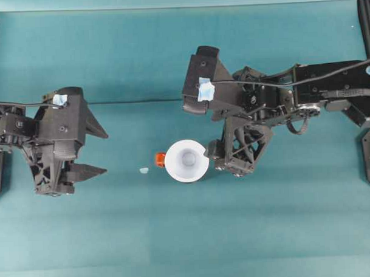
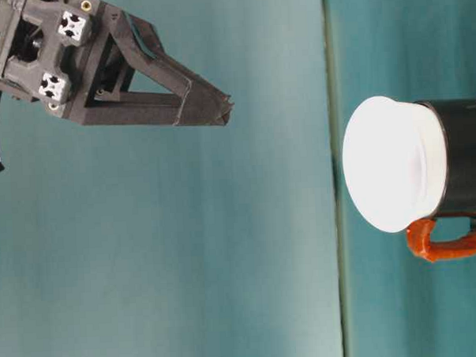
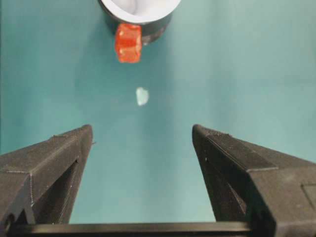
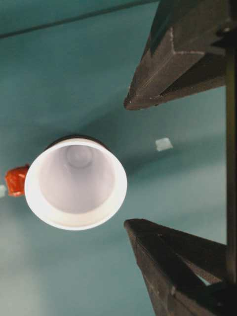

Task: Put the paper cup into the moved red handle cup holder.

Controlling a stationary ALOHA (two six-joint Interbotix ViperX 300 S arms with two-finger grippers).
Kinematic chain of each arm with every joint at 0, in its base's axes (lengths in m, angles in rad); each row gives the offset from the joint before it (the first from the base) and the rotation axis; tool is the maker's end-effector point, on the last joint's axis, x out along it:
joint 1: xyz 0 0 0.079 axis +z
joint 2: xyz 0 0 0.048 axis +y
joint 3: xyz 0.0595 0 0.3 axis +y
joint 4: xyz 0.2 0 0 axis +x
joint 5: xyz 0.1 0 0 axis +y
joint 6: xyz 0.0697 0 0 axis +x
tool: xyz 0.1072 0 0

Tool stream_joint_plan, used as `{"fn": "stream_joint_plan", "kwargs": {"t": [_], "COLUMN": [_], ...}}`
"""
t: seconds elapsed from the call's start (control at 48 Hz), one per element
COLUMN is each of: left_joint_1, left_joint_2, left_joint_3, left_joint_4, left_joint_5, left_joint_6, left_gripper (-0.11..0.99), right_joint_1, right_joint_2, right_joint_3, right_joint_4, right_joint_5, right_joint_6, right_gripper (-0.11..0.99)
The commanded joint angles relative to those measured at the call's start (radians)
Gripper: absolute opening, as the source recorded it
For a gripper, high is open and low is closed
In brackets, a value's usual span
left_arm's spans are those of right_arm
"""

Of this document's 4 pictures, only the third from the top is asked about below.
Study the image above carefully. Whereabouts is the black cup holder red handle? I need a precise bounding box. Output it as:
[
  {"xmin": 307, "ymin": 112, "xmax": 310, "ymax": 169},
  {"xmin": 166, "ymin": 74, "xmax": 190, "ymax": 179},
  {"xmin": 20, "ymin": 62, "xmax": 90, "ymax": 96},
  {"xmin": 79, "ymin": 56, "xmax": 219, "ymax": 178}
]
[{"xmin": 105, "ymin": 12, "xmax": 173, "ymax": 64}]

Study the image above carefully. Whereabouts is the small white paper scrap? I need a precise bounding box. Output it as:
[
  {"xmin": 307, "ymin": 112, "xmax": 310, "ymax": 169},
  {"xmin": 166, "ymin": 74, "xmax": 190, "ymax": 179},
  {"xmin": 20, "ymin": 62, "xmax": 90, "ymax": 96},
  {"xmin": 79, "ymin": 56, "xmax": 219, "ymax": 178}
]
[{"xmin": 135, "ymin": 86, "xmax": 150, "ymax": 107}]

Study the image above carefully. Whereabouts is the blue-green table cloth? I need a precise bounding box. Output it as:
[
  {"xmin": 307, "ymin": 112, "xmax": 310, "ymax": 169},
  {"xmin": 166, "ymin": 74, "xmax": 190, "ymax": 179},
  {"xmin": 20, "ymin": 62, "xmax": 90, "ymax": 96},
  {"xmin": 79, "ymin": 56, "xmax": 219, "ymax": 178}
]
[{"xmin": 0, "ymin": 0, "xmax": 316, "ymax": 225}]

